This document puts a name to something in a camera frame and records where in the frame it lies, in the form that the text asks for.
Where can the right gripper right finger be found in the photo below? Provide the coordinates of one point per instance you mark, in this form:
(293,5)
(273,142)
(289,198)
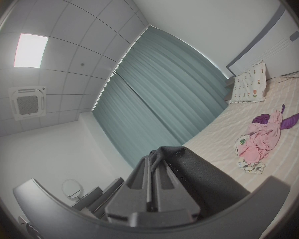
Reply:
(172,195)

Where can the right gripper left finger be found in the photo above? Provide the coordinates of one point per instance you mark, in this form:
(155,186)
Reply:
(137,195)

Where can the black T-shirt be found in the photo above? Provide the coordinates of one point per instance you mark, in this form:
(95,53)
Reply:
(201,178)

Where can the bed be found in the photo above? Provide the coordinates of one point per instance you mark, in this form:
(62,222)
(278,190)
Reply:
(276,158)

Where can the round white mirror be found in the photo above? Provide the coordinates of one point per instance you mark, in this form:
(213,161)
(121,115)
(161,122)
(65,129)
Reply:
(72,188)

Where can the white printed garment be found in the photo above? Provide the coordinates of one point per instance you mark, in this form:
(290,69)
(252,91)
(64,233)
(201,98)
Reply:
(254,168)

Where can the pink garment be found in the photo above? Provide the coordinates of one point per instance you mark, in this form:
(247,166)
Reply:
(261,138)

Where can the purple garment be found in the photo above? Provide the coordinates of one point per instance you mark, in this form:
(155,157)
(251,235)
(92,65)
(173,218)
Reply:
(260,119)

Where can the grey bedside table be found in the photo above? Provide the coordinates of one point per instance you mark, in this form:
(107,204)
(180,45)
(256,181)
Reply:
(228,85)

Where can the white printed pillow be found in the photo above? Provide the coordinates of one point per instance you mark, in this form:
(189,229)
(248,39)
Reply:
(249,86)

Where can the ceiling air conditioner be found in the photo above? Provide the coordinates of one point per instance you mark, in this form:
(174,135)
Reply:
(27,103)

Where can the ceiling light panel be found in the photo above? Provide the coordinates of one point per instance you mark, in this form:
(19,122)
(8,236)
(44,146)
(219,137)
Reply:
(31,50)

